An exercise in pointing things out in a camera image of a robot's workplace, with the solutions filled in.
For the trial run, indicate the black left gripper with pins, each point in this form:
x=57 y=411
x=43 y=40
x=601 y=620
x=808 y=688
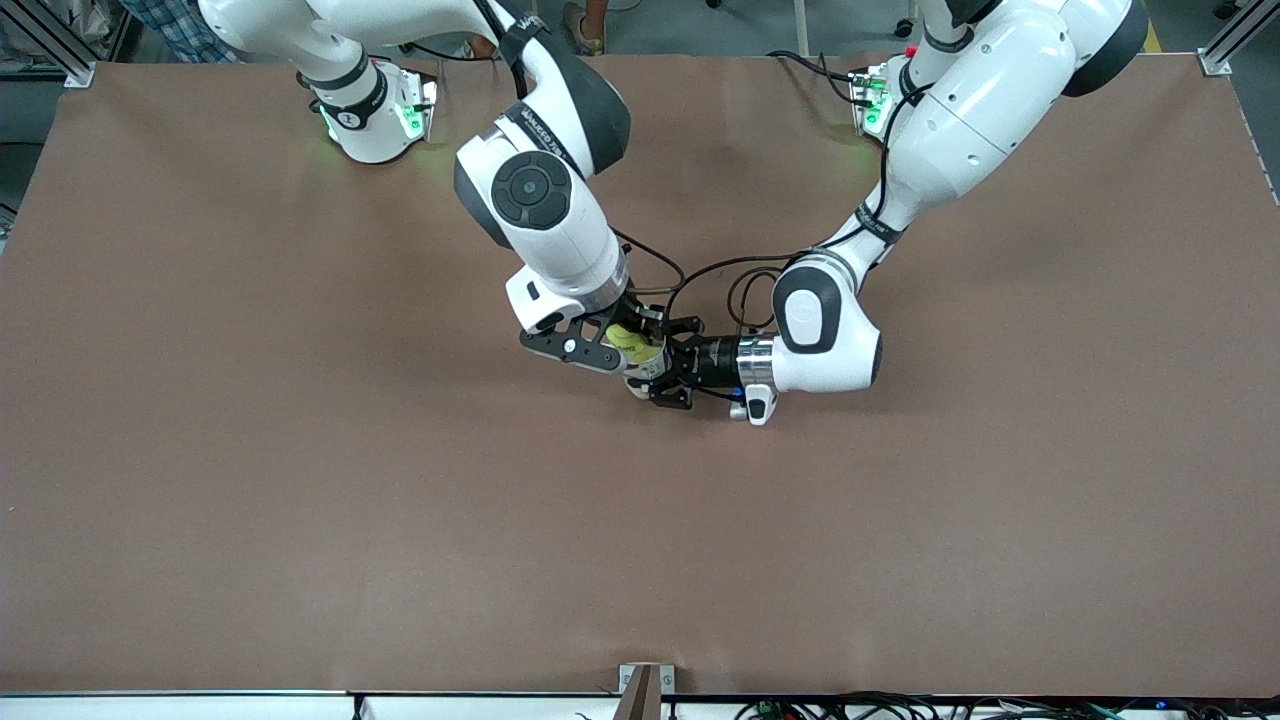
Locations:
x=716 y=361

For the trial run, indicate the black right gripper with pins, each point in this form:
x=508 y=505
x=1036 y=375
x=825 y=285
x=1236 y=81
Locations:
x=648 y=313

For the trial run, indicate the yellow-green tennis ball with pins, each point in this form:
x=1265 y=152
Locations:
x=632 y=342

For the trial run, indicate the clear plastic tennis ball can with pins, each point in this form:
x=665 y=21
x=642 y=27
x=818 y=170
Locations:
x=648 y=378

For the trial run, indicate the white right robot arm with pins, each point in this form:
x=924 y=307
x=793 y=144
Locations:
x=550 y=220

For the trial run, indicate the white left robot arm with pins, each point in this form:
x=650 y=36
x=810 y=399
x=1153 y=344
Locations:
x=970 y=100

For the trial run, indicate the large table cover sheet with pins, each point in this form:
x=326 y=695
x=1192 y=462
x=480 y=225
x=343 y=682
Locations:
x=640 y=550

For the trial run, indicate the bare leg with sandal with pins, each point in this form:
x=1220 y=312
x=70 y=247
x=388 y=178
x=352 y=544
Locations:
x=475 y=48
x=588 y=25

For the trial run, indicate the plaid trouser leg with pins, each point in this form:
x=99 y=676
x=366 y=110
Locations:
x=185 y=28

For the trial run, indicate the metal table edge bracket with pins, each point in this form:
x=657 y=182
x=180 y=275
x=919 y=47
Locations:
x=645 y=690

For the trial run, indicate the white metal post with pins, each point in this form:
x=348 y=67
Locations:
x=799 y=25

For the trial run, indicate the white table edge rail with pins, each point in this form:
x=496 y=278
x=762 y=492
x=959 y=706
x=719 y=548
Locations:
x=200 y=708

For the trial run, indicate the aluminium frame profile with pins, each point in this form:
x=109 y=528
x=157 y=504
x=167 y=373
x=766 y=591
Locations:
x=1215 y=62
x=75 y=72

